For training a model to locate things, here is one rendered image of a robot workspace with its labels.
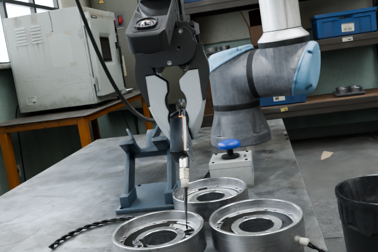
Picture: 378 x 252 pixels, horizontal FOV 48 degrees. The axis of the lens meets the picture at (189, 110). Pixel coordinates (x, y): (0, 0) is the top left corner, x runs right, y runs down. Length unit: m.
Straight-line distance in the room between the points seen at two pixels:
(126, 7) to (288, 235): 4.10
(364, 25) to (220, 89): 3.18
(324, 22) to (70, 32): 2.28
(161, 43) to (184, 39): 0.08
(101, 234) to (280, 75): 0.53
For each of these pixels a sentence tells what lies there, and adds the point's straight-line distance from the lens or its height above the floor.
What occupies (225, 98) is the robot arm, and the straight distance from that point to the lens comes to 1.01.
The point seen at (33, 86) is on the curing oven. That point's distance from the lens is 2.93.
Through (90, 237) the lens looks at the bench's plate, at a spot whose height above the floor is 0.80.
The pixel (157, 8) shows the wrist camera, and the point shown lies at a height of 1.09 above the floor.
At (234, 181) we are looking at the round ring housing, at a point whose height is 0.84.
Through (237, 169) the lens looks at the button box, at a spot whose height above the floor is 0.83.
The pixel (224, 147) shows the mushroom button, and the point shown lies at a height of 0.87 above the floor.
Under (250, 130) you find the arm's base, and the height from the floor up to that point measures 0.84.
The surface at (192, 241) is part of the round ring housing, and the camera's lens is 0.47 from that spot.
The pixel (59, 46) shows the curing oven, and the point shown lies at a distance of 2.83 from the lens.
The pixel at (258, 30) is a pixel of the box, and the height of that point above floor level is 1.16.
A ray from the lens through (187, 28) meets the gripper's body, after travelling 0.53.
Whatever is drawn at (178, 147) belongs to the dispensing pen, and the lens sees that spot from 0.52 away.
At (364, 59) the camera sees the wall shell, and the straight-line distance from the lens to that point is 4.62.
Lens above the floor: 1.03
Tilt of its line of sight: 7 degrees down
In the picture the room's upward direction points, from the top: 8 degrees counter-clockwise
